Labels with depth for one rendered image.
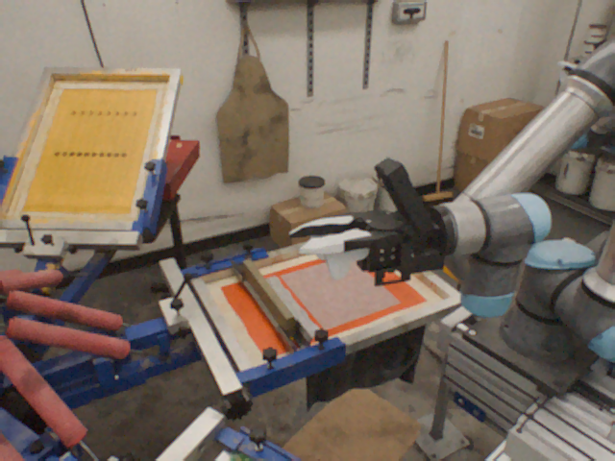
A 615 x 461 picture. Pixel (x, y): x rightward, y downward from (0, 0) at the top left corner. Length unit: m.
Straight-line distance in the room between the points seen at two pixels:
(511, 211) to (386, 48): 3.36
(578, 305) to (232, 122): 2.80
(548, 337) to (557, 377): 0.08
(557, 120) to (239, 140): 2.82
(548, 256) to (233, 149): 2.74
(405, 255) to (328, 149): 3.31
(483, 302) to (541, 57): 4.58
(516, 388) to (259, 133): 2.73
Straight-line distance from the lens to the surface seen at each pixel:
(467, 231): 0.69
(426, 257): 0.69
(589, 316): 0.99
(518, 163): 0.87
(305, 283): 1.77
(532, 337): 1.13
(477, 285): 0.78
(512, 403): 1.26
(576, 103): 0.90
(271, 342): 1.54
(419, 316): 1.62
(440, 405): 2.40
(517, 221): 0.73
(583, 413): 1.18
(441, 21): 4.32
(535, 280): 1.07
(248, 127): 3.53
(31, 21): 3.21
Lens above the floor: 2.00
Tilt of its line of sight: 31 degrees down
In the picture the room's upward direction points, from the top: straight up
